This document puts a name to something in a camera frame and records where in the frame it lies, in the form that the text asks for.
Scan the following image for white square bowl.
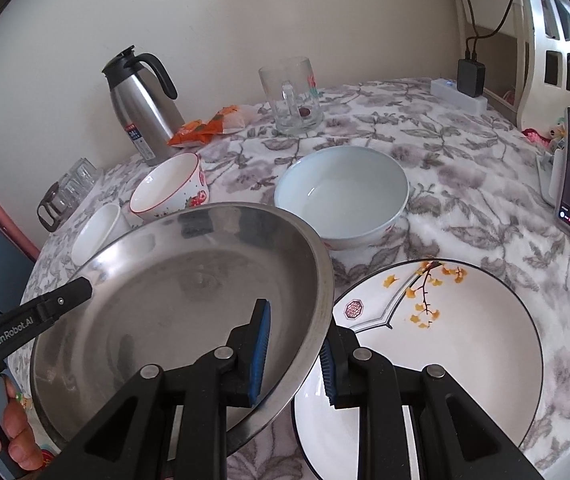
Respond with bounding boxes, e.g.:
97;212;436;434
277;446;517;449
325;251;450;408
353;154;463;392
70;204;130;266

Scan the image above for strawberry pattern bowl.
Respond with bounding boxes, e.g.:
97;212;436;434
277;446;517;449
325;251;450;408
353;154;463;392
129;153;210;221

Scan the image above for person's left hand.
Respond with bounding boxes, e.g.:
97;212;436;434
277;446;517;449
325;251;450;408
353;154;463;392
0;375;43;471

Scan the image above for small clear glass cup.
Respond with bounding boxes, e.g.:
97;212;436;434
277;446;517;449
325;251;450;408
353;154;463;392
69;157;103;192

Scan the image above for floral fleece tablecloth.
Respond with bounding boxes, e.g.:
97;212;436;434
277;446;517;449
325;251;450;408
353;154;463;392
198;78;570;479

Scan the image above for orange snack packet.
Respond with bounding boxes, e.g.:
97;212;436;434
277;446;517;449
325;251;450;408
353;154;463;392
167;119;220;148
207;105;259;134

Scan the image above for stainless steel thermos jug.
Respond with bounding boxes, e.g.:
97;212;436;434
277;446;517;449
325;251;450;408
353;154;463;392
102;46;184;167

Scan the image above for white phone stand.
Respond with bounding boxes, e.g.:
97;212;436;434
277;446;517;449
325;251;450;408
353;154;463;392
536;140;566;207

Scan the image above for white power strip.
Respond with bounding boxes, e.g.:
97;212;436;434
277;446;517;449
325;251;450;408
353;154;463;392
430;78;488;115

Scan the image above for black power adapter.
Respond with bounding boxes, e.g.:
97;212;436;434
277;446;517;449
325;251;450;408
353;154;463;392
456;58;486;98

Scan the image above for clear glass mug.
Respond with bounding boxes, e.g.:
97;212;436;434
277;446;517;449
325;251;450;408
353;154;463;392
259;56;323;134

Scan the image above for white lattice chair back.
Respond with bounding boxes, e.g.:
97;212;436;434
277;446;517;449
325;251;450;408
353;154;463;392
517;0;570;138

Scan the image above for white shelf unit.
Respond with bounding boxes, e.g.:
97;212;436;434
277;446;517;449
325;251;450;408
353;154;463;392
454;0;527;119

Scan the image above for glass teapot black handle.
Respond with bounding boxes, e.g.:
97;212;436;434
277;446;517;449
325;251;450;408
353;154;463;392
36;182;78;233

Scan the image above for black charging cable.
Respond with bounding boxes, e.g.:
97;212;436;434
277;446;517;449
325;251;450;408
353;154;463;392
446;0;524;61

